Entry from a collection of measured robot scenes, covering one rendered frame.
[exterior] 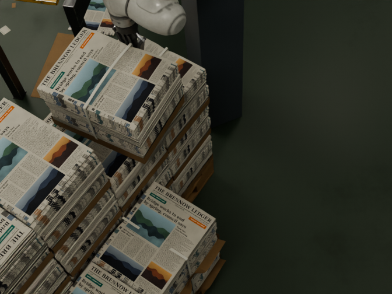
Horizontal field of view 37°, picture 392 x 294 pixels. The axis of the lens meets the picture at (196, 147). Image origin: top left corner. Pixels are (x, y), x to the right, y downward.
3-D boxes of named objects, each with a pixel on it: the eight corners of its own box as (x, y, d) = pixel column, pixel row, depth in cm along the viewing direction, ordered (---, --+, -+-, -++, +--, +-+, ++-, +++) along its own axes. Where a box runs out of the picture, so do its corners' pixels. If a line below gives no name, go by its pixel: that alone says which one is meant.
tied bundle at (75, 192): (113, 186, 195) (99, 151, 175) (55, 256, 184) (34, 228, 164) (30, 134, 207) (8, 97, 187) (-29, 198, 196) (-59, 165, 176)
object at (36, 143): (94, 151, 176) (93, 149, 175) (30, 226, 165) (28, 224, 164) (6, 98, 188) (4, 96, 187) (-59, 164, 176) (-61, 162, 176)
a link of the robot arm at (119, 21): (124, 21, 180) (128, 34, 185) (142, 2, 184) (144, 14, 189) (101, 10, 183) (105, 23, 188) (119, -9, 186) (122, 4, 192)
